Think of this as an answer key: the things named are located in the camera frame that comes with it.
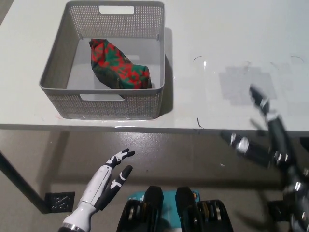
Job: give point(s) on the black teal robot torso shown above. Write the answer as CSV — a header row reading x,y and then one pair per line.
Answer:
x,y
181,212

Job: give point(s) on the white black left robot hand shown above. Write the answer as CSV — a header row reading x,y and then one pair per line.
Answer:
x,y
99,186

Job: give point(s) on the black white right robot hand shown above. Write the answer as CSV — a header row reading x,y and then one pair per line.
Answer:
x,y
280,142

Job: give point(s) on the red green coffee bean bag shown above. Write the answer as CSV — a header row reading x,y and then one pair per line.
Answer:
x,y
116,65

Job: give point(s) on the black floor foot plate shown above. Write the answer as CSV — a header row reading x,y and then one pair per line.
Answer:
x,y
60,201
277,210

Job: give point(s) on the grey perforated plastic basket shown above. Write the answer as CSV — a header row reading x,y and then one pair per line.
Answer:
x,y
62,48

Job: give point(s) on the black metal table leg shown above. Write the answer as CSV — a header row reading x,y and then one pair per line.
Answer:
x,y
21,183
305,142

